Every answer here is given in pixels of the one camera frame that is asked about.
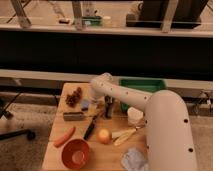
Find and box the grey eraser block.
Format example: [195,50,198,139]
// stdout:
[63,112,84,121]

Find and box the black handled knife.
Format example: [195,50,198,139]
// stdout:
[83,114,102,141]

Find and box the blue grey cloth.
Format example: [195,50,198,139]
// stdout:
[121,147,149,171]

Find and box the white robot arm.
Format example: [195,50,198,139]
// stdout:
[90,73,198,171]

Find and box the green plastic tray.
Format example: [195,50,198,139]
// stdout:
[118,77,168,113]

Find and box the red bowl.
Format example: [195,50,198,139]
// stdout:
[61,139,90,170]

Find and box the blue sponge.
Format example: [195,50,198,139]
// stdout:
[80,99,91,111]

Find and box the dark grape bunch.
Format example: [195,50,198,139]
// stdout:
[65,87,82,107]

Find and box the orange carrot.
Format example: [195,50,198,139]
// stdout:
[53,127,76,148]

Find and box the green box in background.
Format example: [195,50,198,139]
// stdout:
[83,16,102,26]

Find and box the black office chair base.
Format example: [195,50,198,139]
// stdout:
[0,93,36,141]

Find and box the white plastic cup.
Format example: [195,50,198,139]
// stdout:
[127,107,144,126]

